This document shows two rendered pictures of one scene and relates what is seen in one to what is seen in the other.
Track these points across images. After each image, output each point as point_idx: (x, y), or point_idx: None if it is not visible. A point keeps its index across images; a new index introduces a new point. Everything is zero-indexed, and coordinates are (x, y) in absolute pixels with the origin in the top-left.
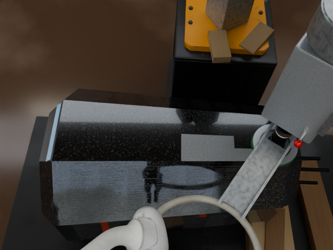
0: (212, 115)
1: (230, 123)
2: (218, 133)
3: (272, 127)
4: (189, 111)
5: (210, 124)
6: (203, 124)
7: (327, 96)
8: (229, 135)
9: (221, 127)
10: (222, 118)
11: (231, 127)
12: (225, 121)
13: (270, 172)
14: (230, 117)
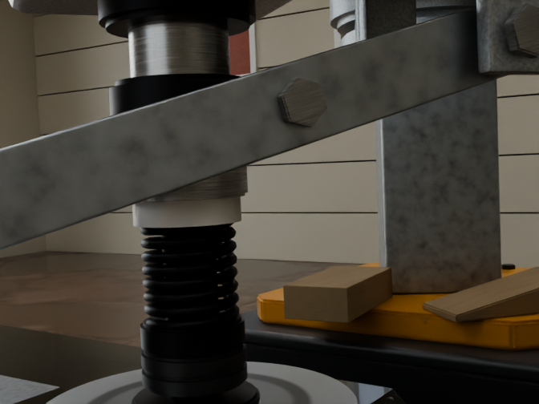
0: (79, 345)
1: (110, 365)
2: (16, 373)
3: (262, 370)
4: (24, 331)
5: (35, 356)
6: (10, 352)
7: None
8: (46, 382)
9: (57, 366)
10: (103, 353)
11: (92, 372)
12: (100, 359)
13: None
14: (139, 357)
